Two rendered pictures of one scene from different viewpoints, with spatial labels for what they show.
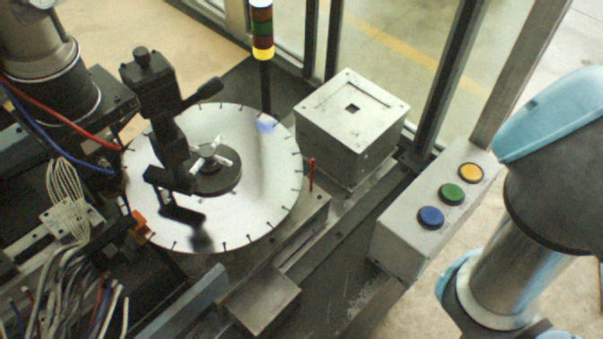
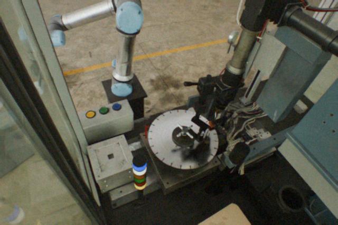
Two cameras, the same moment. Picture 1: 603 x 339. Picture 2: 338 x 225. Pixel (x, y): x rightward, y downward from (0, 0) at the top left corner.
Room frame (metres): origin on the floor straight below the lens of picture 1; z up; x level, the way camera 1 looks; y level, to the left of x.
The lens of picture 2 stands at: (1.07, 0.25, 1.77)
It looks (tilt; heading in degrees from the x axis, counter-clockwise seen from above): 49 degrees down; 197
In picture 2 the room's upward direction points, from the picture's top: 8 degrees clockwise
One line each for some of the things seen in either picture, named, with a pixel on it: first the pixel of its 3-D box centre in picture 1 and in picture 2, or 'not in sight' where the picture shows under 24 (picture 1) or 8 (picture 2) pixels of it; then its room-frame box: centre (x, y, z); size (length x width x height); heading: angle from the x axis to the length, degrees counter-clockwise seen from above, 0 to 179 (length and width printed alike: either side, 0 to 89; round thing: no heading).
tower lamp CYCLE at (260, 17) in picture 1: (261, 8); (139, 171); (0.79, 0.09, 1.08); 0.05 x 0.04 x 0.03; 49
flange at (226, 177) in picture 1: (210, 165); (184, 134); (0.49, 0.16, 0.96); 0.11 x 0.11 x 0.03
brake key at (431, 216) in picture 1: (430, 218); (116, 107); (0.44, -0.24, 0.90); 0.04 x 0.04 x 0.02
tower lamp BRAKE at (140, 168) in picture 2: not in sight; (139, 162); (0.79, 0.09, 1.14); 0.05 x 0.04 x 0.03; 49
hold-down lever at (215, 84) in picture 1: (187, 90); (195, 86); (0.43, 0.14, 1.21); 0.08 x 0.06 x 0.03; 139
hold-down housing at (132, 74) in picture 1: (159, 111); (203, 94); (0.42, 0.19, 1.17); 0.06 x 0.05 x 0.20; 130
